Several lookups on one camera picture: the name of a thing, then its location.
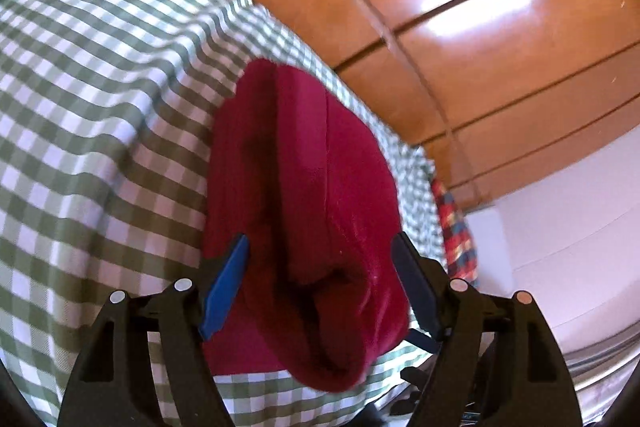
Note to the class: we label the dark red garment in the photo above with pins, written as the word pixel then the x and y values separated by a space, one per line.
pixel 310 187

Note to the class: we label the green checked blanket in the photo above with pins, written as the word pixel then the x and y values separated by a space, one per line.
pixel 100 107

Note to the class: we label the red plaid cloth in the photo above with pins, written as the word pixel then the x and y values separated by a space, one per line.
pixel 455 227

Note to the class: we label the orange wooden wardrobe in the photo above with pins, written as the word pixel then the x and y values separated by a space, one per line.
pixel 500 82

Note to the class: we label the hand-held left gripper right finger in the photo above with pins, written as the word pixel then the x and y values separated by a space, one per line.
pixel 416 279

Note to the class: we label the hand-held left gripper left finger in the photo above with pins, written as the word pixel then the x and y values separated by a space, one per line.
pixel 225 289

